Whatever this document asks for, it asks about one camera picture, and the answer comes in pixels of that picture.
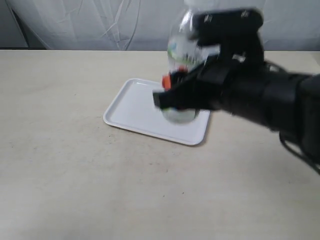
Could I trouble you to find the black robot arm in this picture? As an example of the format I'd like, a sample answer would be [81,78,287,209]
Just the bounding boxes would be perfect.
[153,33,320,163]

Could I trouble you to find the white backdrop curtain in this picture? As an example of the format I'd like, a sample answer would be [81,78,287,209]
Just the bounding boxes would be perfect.
[0,0,320,51]

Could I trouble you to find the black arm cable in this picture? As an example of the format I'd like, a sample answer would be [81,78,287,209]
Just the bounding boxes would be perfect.
[264,61,320,176]

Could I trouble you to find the clear water bottle green label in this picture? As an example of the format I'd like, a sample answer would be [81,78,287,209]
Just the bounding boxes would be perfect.
[161,0,223,125]

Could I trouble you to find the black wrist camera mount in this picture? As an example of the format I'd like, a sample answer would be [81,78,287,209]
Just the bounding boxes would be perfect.
[187,8,264,47]

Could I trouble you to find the white plastic tray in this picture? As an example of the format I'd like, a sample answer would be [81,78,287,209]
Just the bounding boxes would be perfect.
[103,78,211,146]

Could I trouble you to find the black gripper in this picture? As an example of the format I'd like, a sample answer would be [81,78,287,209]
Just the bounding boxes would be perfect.
[153,32,264,110]

